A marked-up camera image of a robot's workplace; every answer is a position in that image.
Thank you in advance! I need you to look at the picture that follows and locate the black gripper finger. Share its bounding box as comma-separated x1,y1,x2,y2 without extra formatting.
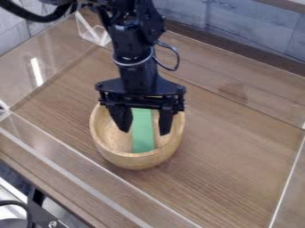
158,110,174,135
107,106,134,133

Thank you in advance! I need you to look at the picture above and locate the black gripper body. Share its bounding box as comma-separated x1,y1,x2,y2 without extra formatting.
95,60,186,112

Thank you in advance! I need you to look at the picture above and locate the green stick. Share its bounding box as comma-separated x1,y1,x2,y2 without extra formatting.
132,109,155,153

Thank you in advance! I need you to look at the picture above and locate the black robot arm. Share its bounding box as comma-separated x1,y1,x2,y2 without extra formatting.
0,0,186,135

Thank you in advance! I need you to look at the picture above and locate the wooden bowl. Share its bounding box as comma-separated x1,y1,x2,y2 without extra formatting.
90,105,186,170

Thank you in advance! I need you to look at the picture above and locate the black cable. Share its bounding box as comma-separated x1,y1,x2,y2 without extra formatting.
151,39,181,72

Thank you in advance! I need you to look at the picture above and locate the clear acrylic corner bracket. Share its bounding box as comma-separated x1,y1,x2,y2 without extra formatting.
75,12,111,46

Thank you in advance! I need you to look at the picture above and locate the clear acrylic tray wall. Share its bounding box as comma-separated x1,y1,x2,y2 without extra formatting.
0,95,304,228

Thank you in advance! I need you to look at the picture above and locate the black table leg bracket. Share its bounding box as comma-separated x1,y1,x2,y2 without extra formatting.
27,188,71,228

